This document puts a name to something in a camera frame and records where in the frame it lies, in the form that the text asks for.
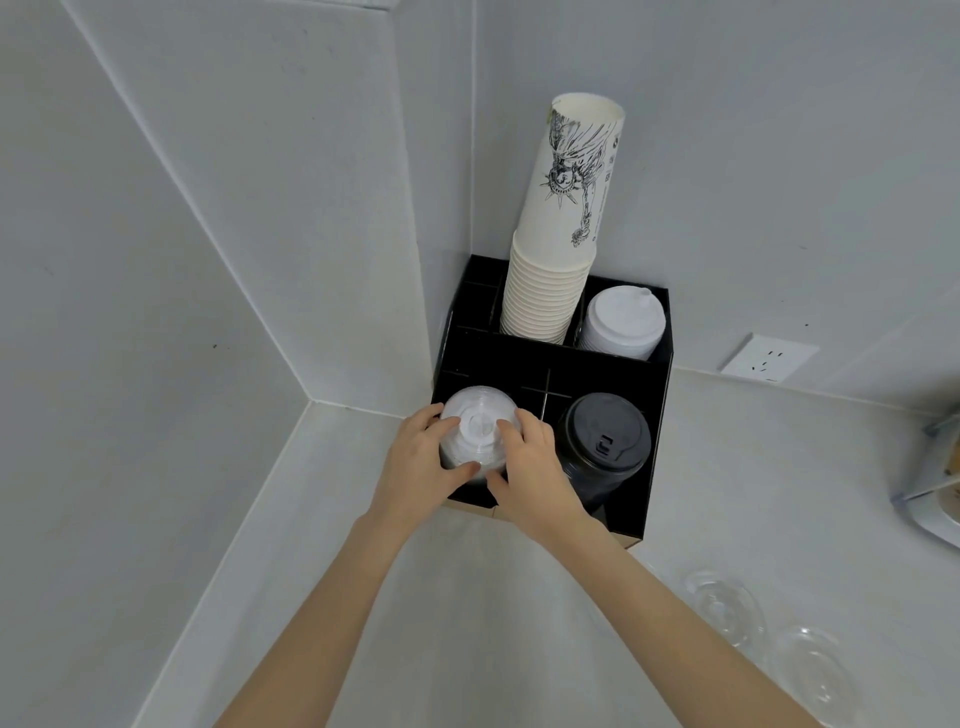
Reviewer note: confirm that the person's left hand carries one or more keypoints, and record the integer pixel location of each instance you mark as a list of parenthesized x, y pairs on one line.
[(409, 480)]

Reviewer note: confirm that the person's right hand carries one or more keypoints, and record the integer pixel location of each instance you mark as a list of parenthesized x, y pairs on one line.
[(536, 480)]

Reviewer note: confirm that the person's left thumb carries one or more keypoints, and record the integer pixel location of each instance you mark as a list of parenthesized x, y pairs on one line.
[(461, 472)]

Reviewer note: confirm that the person's right thumb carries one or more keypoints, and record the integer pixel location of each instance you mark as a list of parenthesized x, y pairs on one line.
[(496, 489)]

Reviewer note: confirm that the stack of clear dome lids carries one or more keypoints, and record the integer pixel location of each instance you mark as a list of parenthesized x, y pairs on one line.
[(472, 416)]

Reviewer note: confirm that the person's left forearm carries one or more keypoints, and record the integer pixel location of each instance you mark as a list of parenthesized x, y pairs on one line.
[(330, 622)]

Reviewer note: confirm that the person's right forearm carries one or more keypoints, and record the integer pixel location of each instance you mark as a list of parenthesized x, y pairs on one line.
[(660, 637)]

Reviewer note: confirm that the stack of black sip lids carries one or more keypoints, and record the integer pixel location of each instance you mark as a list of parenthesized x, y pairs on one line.
[(604, 442)]

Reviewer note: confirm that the black cup and lid organizer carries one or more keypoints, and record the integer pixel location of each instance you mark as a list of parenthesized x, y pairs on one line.
[(637, 450)]

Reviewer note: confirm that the stack of white sip lids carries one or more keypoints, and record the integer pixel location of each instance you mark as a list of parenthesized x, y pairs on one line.
[(622, 319)]

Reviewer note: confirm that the stack of printed paper cups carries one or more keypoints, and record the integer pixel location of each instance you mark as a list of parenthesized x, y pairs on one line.
[(559, 247)]

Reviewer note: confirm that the clear dome lid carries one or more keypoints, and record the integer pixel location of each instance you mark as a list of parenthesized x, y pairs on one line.
[(814, 667), (724, 604)]

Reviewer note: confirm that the silver metal appliance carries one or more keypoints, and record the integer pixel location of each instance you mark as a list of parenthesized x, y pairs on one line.
[(934, 487)]

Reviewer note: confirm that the white wall socket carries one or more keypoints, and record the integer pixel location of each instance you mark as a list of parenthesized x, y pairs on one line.
[(769, 358)]

